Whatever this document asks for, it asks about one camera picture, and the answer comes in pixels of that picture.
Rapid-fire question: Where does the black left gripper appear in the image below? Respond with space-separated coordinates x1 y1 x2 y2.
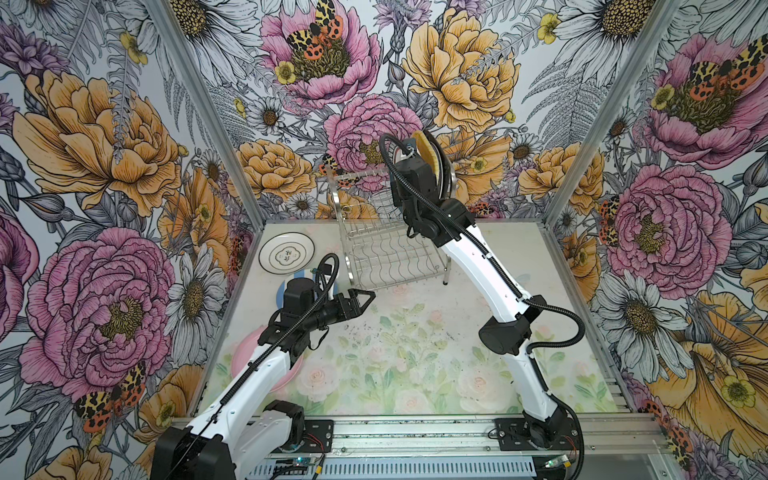
304 289 375 331

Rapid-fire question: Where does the yellow woven square tray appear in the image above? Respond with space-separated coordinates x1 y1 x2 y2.
412 130 444 199

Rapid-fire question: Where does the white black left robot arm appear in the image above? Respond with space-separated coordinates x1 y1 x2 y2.
149 278 376 479

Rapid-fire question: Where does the blue white striped plate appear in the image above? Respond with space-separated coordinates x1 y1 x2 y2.
276 269 339 318

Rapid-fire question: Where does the white plate with black rings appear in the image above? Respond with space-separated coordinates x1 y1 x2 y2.
258 232 315 275

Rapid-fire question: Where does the pink round plate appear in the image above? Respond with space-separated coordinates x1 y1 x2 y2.
230 326 303 392

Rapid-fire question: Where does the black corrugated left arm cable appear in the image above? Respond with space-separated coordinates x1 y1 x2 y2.
167 252 341 475

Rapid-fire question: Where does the steel wire dish rack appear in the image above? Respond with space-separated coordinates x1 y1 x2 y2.
328 169 451 290

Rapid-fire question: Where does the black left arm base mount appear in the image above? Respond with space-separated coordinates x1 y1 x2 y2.
263 400 335 454

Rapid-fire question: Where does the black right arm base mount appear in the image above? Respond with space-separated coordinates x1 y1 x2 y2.
490 409 583 451

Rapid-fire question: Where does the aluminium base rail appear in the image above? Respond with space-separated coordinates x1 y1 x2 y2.
239 412 673 480

